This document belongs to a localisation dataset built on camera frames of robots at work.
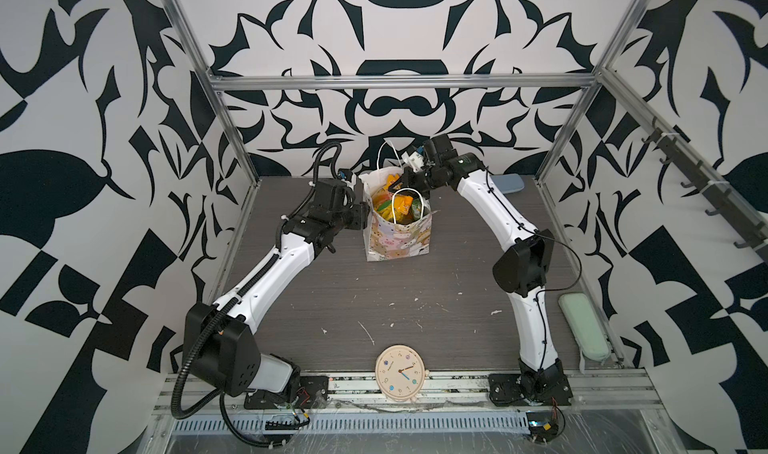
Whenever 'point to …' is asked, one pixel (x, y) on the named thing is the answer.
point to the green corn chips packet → (416, 209)
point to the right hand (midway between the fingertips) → (389, 188)
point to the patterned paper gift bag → (396, 224)
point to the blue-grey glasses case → (508, 182)
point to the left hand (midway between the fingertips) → (361, 201)
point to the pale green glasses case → (584, 326)
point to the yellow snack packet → (383, 201)
